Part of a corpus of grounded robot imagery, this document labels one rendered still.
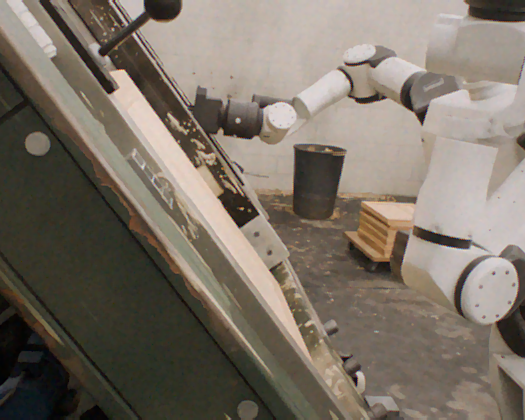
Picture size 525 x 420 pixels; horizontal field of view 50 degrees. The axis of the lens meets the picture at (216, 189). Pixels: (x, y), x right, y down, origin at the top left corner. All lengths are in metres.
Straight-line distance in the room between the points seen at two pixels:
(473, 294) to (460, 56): 0.25
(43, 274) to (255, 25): 5.81
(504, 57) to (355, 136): 5.87
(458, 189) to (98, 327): 0.42
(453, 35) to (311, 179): 4.62
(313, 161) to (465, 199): 4.57
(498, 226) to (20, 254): 0.54
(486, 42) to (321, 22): 5.67
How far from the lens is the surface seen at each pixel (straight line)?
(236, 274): 0.64
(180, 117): 1.25
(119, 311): 0.39
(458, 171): 0.66
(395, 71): 1.33
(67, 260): 0.38
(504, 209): 0.75
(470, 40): 0.66
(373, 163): 6.64
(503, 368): 1.24
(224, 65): 6.07
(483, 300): 0.68
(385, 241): 4.09
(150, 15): 0.56
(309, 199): 5.30
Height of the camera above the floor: 1.36
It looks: 13 degrees down
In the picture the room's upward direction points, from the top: 5 degrees clockwise
